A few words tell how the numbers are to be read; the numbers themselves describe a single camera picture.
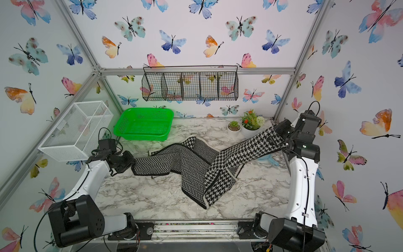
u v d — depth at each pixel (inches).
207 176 34.9
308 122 19.4
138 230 28.7
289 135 22.6
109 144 26.2
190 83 38.6
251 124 38.0
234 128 41.1
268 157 38.5
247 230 28.7
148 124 46.5
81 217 16.0
